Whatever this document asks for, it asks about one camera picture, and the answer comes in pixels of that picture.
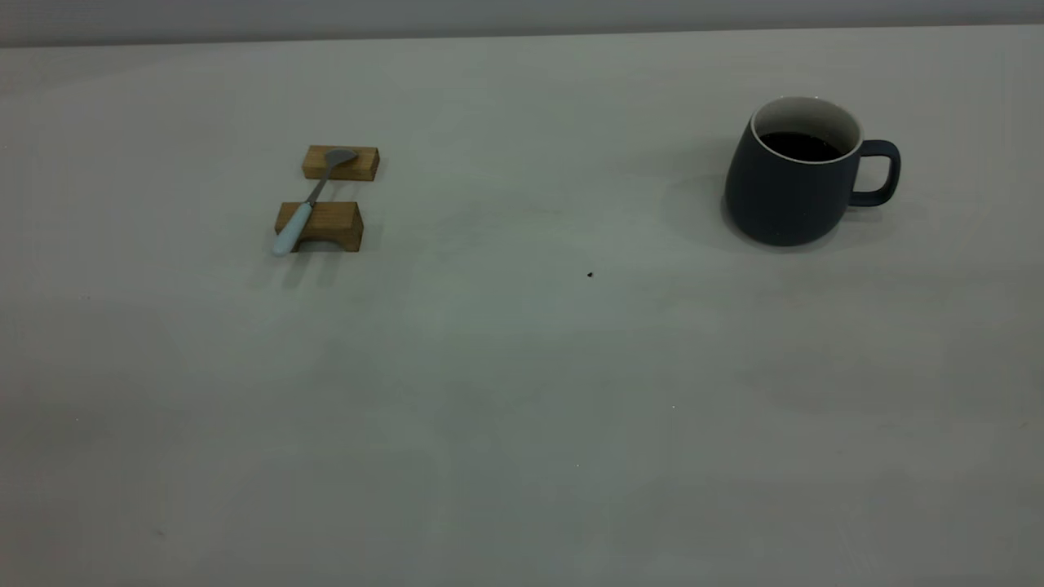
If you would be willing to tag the arched wooden block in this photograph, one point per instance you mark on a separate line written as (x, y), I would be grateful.
(334, 218)

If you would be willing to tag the flat rectangular wooden block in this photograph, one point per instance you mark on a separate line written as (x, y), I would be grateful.
(359, 167)

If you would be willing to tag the dark grey ceramic mug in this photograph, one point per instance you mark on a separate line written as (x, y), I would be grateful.
(783, 204)

